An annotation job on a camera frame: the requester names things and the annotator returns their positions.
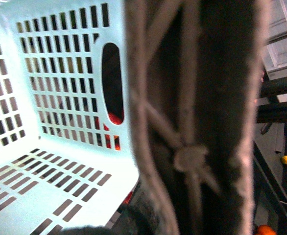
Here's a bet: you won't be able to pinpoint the brown plastic basket handle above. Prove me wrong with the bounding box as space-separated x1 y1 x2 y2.
125 0 271 235

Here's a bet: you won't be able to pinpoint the red apples under basket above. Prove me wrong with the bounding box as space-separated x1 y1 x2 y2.
94 112 138 205

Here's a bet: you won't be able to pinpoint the light teal plastic basket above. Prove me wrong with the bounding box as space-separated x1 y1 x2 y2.
0 0 134 235

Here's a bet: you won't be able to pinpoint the small yellow ball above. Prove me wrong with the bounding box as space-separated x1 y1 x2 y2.
281 155 287 165

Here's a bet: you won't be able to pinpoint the orange fruit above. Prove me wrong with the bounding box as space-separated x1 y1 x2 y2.
254 225 277 235

